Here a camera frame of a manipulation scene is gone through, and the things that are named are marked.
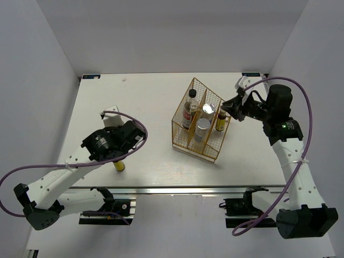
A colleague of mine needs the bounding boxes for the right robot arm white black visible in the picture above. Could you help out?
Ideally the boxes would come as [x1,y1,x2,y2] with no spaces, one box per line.
[222,84,338,239]

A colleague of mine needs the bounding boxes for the blue corner sticker right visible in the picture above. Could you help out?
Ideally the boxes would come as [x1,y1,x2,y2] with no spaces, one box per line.
[241,72,261,77]

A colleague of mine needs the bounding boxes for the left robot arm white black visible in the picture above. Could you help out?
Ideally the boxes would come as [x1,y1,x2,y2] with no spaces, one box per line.
[14,120,148,231]

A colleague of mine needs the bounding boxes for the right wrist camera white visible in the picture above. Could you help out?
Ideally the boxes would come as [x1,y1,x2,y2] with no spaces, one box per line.
[235,76,253,105]

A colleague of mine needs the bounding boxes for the gold wire mesh organizer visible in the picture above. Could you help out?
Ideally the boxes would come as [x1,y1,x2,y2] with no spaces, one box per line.
[171,77,231,162]

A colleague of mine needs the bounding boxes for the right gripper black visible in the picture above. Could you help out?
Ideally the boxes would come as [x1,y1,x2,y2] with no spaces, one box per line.
[220,92,273,122]

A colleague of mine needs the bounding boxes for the small yellow bottle cork cap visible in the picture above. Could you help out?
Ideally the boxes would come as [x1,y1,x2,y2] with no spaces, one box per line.
[113,161,125,172]

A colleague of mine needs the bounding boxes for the blue corner sticker left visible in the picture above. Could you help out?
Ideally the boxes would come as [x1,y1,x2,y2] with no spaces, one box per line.
[82,74,101,80]

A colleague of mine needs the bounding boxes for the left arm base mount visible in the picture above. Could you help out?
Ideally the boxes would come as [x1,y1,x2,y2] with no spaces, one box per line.
[78,187,136,226]

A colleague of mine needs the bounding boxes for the dark sauce bottle red label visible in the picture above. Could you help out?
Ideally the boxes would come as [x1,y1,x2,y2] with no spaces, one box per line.
[182,89,199,130]

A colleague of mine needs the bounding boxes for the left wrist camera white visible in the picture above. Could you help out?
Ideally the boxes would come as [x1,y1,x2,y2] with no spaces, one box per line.
[100,112,124,127]

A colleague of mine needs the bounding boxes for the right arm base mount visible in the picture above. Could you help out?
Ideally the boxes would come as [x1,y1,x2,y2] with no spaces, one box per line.
[218,186,276,229]

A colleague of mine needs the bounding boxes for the aluminium table rail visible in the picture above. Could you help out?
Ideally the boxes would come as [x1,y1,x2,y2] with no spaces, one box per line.
[67,185,287,196]

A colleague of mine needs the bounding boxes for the white jar silver lid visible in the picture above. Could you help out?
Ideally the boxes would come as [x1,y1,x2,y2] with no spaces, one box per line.
[201,103,216,123]
[194,118,211,143]

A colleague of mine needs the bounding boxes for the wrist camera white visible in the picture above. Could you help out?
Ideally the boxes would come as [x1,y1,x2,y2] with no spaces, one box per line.
[235,76,253,105]
[100,112,124,127]

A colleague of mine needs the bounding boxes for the small brown bottle yellow label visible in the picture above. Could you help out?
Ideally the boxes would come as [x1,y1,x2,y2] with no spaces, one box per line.
[216,109,226,132]

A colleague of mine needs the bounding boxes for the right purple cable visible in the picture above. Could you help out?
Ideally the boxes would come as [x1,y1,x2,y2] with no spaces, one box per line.
[232,77,314,237]

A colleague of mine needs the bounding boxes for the blue corner sticker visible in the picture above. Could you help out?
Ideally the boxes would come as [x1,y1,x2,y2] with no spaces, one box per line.
[241,72,261,77]
[82,74,101,80]

